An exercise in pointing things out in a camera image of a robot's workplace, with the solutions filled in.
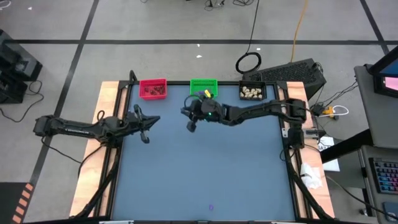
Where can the white printed sheet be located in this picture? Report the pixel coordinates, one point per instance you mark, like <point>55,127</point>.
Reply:
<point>326,144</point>

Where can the white metal bracket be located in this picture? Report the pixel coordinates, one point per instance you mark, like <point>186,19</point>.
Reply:
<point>284,132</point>

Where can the wooden side board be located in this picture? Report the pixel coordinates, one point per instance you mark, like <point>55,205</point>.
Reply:
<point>87,186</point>
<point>294,91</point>

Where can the computer monitor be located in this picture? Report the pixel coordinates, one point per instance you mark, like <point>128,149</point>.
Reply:
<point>388,82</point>

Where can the black plastic basket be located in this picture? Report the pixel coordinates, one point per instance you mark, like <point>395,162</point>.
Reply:
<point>241,83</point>

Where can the backlit keyboard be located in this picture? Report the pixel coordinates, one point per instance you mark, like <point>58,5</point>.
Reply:
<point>387,175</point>

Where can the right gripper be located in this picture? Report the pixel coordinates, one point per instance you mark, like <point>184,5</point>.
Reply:
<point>196,114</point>

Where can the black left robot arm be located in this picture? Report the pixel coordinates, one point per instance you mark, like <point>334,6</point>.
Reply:
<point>77,127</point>

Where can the black frame strut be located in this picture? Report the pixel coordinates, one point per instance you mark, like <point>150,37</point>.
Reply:
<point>99,186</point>
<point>306,193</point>

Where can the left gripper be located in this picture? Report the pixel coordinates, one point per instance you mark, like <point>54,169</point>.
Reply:
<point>132,122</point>

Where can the red plastic basket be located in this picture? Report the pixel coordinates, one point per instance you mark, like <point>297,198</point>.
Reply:
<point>143,96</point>

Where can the grey desk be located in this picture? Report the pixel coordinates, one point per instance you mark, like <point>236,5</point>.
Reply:
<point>367,93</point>

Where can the yellow plug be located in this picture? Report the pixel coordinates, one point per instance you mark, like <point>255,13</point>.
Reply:
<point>329,111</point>

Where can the black equipment cart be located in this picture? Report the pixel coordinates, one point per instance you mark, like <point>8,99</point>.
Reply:
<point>15,68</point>

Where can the white crumpled paper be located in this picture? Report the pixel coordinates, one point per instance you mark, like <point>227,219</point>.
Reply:
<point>311,175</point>

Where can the green plastic basket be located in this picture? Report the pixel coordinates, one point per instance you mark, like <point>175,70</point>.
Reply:
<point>202,83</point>

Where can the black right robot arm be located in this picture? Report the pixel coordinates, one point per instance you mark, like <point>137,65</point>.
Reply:
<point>264,110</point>

